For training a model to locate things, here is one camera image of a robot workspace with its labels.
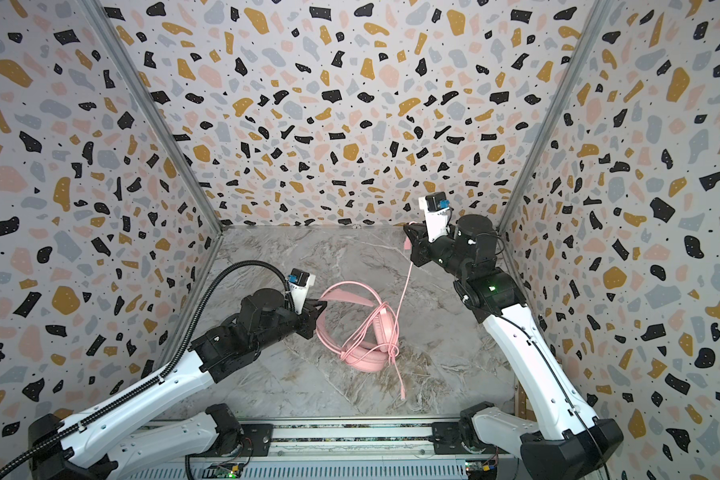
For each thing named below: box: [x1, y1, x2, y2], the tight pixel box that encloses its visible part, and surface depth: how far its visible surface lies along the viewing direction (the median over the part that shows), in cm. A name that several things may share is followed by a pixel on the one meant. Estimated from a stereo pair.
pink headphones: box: [316, 281, 399, 373], surface depth 70 cm
